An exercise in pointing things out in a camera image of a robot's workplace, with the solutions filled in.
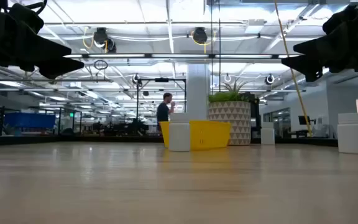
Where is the white plastic pill bottle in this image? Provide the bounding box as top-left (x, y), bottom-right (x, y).
top-left (260, 121), bottom-right (275, 146)
top-left (336, 112), bottom-right (358, 154)
top-left (168, 112), bottom-right (191, 152)

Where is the yellow plastic basket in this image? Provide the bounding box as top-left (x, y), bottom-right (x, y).
top-left (159, 120), bottom-right (232, 152)

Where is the tall black cabinet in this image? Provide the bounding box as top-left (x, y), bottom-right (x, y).
top-left (244, 91), bottom-right (262, 140)

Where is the triangle patterned plant pot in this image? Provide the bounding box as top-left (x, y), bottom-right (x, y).
top-left (208, 101), bottom-right (252, 146)

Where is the green succulent plant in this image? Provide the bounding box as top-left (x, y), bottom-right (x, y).
top-left (208, 77), bottom-right (251, 103)

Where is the person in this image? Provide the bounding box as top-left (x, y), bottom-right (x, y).
top-left (156, 92), bottom-right (177, 131)

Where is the long ceiling light bar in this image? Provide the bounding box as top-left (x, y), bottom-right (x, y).
top-left (63, 53), bottom-right (303, 60)

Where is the square building column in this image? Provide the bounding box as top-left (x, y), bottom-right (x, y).
top-left (186, 63), bottom-right (211, 121)

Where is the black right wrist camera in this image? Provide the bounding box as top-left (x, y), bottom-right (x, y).
top-left (323, 4), bottom-right (358, 35)

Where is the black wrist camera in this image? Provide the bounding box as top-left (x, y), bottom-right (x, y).
top-left (9, 2), bottom-right (45, 34)
top-left (323, 4), bottom-right (358, 35)

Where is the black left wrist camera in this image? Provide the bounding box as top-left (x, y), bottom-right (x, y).
top-left (9, 2), bottom-right (45, 34)

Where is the large black ceiling cable reel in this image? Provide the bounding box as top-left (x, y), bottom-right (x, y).
top-left (192, 27), bottom-right (209, 45)
top-left (93, 27), bottom-right (117, 54)

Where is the yellow hanging cord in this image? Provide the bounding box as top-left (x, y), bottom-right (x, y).
top-left (273, 0), bottom-right (313, 137)

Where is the thin black hanging cable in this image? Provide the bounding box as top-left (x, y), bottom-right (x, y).
top-left (209, 0), bottom-right (214, 94)
top-left (218, 0), bottom-right (222, 94)

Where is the black metal gantry frame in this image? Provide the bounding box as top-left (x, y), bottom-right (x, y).
top-left (136, 77), bottom-right (188, 125)

